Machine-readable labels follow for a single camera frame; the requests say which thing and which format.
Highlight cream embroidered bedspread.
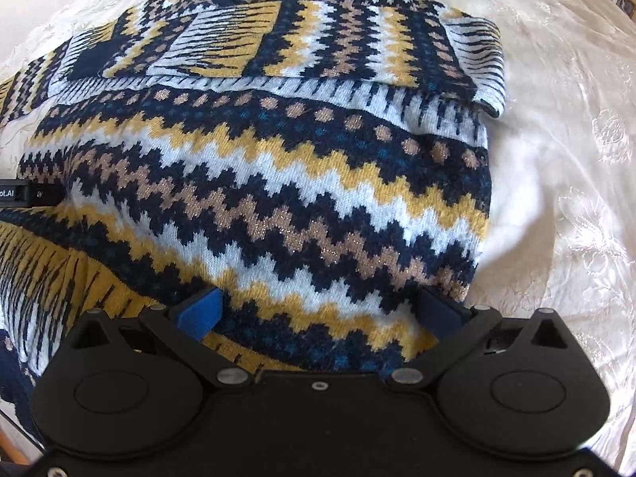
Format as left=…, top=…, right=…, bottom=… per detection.
left=0, top=0, right=636, bottom=458

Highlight navy yellow patterned knit sweater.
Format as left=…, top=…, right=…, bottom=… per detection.
left=0, top=0, right=508, bottom=438

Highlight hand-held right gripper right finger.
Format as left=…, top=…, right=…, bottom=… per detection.
left=386, top=285, right=570, bottom=391

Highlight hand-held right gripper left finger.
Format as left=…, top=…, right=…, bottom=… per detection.
left=68, top=287, right=253, bottom=391

